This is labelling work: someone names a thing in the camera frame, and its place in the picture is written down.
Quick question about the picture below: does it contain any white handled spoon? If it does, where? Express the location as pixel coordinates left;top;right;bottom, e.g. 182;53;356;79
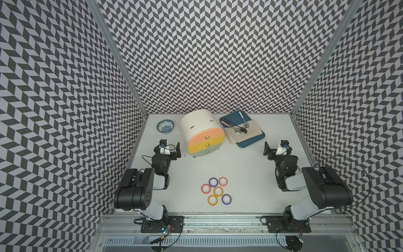
238;111;249;130

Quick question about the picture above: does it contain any grey bottom drawer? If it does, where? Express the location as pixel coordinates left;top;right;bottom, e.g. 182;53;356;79
190;143;222;158

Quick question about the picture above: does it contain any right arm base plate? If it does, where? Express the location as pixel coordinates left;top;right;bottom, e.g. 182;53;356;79
265;216;312;234

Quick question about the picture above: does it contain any teal tray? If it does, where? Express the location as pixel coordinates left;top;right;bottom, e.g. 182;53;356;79
219;110;266;148

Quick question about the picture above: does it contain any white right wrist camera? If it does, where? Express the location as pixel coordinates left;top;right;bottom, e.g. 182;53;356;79
276;140;289;155

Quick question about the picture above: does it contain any yellow tape roll lower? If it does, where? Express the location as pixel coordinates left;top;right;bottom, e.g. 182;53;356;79
208;195;218;206

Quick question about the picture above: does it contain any red tape roll upper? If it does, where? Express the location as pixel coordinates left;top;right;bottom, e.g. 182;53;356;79
218;177;228;187

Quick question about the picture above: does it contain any blue floral ceramic bowl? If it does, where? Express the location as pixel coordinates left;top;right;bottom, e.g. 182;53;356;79
156;119;175;134

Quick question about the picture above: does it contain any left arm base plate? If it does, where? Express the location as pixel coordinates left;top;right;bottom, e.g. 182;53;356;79
141;215;185;234

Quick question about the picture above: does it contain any purple tape roll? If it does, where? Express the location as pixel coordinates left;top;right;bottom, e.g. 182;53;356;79
208;177;219;188
221;194;232;205

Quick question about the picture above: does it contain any yellow tape roll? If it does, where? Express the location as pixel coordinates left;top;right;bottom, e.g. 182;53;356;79
208;195;218;206
214;186;224;197

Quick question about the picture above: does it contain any pink handled spoon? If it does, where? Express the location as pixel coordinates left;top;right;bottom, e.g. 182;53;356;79
221;121;242;135

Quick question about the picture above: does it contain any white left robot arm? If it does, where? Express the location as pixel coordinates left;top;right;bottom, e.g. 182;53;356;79
113;139;182;225

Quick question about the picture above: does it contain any dark handled spoon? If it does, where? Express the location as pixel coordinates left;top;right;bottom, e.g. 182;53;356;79
226;118;248;133

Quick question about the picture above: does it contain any yellow drawer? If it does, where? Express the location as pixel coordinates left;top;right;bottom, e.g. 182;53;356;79
187;135;225;154

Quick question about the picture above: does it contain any red tape roll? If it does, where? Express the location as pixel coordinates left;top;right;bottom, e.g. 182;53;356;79
218;177;228;187
201;184;212;194

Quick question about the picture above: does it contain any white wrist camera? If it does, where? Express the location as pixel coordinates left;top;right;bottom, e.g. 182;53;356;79
159;139;171;155
276;140;289;155

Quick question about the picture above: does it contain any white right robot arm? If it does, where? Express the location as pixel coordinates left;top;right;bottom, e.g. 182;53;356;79
263;140;353;231

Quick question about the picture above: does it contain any yellow tape roll upper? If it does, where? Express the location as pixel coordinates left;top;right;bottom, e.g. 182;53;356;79
214;186;224;197

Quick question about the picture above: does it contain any pink top drawer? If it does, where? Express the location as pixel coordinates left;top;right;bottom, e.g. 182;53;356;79
188;128;225;146

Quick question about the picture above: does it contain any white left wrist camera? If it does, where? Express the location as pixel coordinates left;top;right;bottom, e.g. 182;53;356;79
159;139;171;155

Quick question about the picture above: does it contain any white drawer cabinet shell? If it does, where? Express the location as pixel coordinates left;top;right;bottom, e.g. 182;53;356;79
180;109;220;142

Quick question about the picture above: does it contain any beige cloth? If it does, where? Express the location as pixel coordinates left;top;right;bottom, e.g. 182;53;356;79
225;122;264;144

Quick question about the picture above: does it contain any aluminium front rail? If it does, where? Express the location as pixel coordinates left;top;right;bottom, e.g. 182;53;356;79
88;213;365;252

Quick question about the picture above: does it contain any red tape roll left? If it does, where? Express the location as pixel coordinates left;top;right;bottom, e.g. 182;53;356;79
201;184;212;194

